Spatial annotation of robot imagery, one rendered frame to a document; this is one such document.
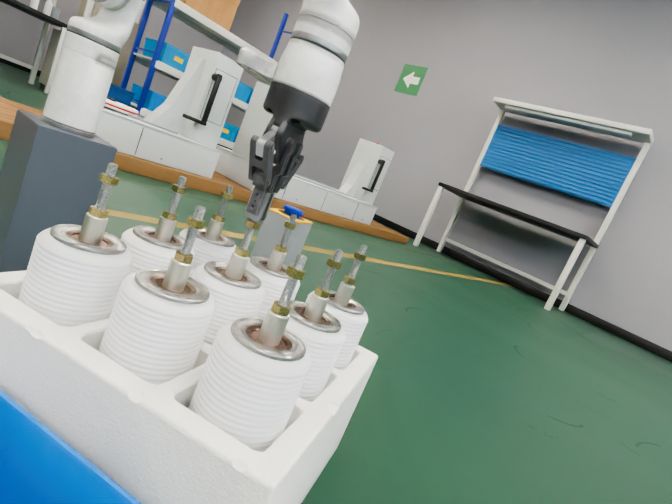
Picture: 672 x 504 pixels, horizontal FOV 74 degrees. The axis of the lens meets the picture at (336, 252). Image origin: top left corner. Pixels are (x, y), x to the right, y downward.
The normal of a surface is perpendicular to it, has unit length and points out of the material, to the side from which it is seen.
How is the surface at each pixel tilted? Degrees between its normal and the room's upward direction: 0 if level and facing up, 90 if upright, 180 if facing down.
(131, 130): 90
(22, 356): 90
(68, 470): 88
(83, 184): 90
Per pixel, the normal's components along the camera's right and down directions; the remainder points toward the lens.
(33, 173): 0.69, 0.40
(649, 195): -0.61, -0.11
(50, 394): -0.30, 0.04
